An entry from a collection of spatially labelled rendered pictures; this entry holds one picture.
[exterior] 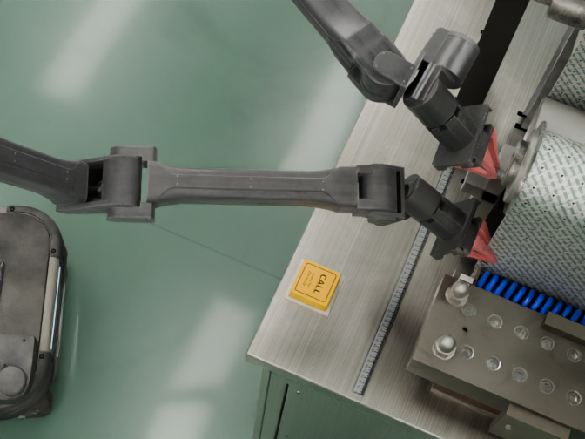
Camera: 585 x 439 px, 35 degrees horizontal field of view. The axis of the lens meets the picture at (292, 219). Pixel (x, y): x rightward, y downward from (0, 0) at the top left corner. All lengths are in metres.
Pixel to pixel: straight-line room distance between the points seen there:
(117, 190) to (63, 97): 1.60
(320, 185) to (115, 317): 1.31
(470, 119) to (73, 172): 0.57
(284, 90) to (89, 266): 0.82
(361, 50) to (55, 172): 0.46
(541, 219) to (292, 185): 0.36
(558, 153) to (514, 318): 0.32
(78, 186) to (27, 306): 1.02
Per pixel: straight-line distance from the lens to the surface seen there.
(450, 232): 1.46
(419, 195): 1.42
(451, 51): 1.30
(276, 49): 3.02
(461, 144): 1.32
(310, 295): 1.61
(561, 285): 1.54
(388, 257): 1.68
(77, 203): 1.40
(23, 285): 2.40
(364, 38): 1.28
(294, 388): 1.67
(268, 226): 2.69
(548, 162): 1.35
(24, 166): 1.30
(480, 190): 1.51
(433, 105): 1.27
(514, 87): 1.93
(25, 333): 2.35
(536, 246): 1.46
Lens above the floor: 2.41
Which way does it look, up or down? 63 degrees down
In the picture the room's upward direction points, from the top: 9 degrees clockwise
